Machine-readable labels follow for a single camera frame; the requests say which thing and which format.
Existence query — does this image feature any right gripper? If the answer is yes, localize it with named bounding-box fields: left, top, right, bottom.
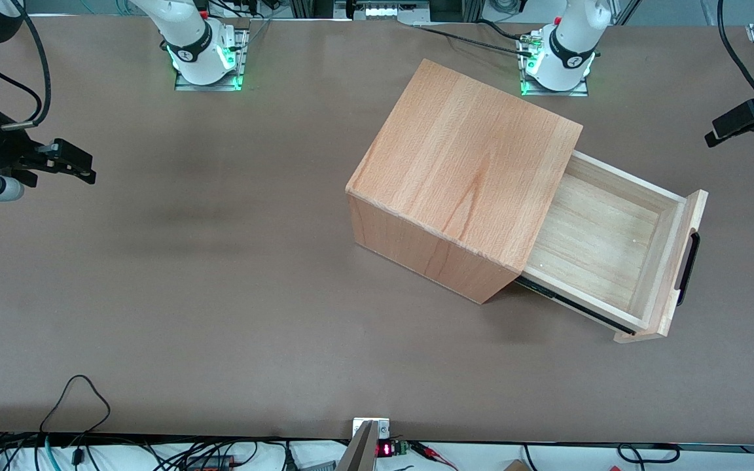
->
left=0, top=108, right=97, bottom=192

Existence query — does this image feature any wooden drawer with black handle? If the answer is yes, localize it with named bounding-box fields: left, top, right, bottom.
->
left=514, top=150, right=709, bottom=345

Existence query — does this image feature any wooden drawer cabinet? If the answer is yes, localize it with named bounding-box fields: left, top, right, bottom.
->
left=346, top=58, right=584, bottom=305

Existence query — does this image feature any black box with red parts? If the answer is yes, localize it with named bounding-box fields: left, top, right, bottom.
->
left=184, top=454, right=235, bottom=471

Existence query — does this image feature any lit white power unit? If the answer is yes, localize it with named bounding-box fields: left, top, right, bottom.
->
left=350, top=0, right=431, bottom=21

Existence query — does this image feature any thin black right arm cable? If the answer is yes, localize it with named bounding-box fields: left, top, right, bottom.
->
left=0, top=43, right=45, bottom=115

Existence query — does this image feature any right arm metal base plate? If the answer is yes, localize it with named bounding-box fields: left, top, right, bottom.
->
left=174, top=26, right=250, bottom=92

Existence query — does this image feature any black looped table cable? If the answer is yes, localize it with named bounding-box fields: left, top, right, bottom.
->
left=39, top=374, right=112, bottom=438

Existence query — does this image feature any black cable to arm base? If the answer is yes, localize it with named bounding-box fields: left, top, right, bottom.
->
left=412, top=24, right=536, bottom=58

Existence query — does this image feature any black coiled cable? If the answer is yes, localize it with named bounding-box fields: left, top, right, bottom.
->
left=617, top=443, right=683, bottom=466

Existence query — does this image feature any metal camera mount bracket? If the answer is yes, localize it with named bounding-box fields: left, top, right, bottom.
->
left=334, top=417, right=391, bottom=471

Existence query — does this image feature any red clip wire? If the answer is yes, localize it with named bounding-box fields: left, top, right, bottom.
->
left=410, top=442, right=459, bottom=471

